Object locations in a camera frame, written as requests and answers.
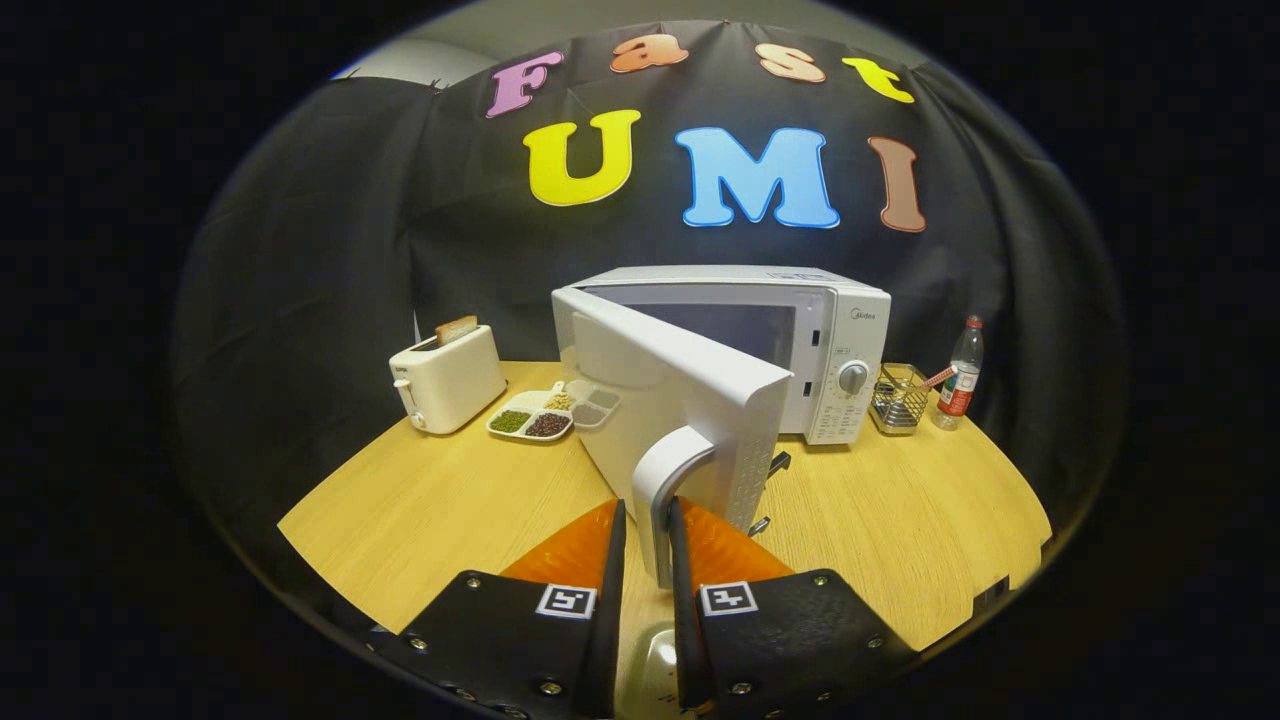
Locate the white microwave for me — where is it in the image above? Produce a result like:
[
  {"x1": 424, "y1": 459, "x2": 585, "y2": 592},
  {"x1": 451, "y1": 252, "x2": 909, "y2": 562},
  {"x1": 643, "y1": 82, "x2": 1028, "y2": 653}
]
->
[{"x1": 551, "y1": 264, "x2": 892, "y2": 591}]

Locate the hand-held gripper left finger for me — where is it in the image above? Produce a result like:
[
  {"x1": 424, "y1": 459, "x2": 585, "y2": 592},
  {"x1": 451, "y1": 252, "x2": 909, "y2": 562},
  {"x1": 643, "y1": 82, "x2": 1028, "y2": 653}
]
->
[{"x1": 370, "y1": 498, "x2": 628, "y2": 720}]

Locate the black backdrop cloth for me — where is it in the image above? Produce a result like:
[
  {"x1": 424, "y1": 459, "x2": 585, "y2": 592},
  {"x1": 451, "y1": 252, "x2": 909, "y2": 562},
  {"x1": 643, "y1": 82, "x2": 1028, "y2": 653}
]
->
[{"x1": 170, "y1": 20, "x2": 1131, "y2": 601}]

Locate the pale rectangular tray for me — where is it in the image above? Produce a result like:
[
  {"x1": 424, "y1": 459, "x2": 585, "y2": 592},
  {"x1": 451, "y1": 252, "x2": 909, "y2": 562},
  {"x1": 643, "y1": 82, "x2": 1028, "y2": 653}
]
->
[{"x1": 630, "y1": 620, "x2": 683, "y2": 713}]

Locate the white divided bean dish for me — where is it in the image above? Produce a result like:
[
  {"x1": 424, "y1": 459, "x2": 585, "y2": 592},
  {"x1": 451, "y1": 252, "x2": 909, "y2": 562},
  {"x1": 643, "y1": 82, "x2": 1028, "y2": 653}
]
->
[{"x1": 486, "y1": 381, "x2": 576, "y2": 443}]

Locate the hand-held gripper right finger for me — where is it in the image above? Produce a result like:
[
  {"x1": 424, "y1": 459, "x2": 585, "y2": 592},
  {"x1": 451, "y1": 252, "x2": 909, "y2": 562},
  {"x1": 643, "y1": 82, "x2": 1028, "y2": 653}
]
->
[{"x1": 668, "y1": 496, "x2": 916, "y2": 716}]

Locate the white toaster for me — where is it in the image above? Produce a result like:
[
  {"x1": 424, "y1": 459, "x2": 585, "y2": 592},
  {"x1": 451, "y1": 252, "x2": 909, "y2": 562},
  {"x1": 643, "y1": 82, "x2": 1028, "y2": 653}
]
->
[{"x1": 389, "y1": 323, "x2": 508, "y2": 435}]

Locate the metal wire basket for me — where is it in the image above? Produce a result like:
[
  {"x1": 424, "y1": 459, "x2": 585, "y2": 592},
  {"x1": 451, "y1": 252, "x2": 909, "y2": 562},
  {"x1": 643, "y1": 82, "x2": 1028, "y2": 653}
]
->
[{"x1": 869, "y1": 362, "x2": 931, "y2": 436}]

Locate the clear plastic water bottle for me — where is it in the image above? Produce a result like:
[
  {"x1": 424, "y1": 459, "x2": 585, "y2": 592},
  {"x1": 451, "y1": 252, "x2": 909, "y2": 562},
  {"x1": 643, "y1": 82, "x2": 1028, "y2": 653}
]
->
[{"x1": 935, "y1": 315, "x2": 985, "y2": 431}]

